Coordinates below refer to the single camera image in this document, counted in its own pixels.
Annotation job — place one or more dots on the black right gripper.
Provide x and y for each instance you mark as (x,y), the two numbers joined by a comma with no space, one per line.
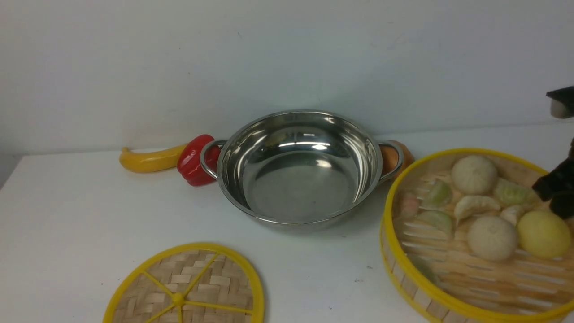
(557,186)

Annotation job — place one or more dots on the yellow bamboo steamer basket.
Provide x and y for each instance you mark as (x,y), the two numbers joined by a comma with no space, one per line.
(521,289)

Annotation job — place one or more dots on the yellow bamboo steamer lid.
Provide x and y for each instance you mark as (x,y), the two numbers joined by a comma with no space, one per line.
(190,283)

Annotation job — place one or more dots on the stainless steel pot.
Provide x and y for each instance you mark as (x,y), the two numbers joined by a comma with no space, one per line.
(298,169)

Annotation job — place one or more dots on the yellow round bun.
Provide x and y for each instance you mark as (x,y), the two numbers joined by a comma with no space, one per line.
(544,235)

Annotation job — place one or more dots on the green dumpling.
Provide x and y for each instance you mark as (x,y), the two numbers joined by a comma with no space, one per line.
(439,195)
(509,193)
(438,219)
(424,268)

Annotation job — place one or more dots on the white dumpling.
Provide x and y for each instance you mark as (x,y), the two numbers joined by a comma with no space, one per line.
(513,213)
(473,205)

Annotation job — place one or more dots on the white round bun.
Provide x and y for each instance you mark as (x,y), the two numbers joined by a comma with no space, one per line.
(492,238)
(474,175)

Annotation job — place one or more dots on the pink dumpling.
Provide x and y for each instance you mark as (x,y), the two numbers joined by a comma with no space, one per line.
(409,205)

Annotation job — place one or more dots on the orange brown potato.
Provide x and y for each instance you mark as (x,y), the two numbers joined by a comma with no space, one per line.
(390,158)

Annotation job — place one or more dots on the red bell pepper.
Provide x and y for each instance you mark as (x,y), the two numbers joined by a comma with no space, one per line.
(189,165)

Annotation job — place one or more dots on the yellow banana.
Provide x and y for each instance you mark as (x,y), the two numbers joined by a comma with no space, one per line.
(157,161)

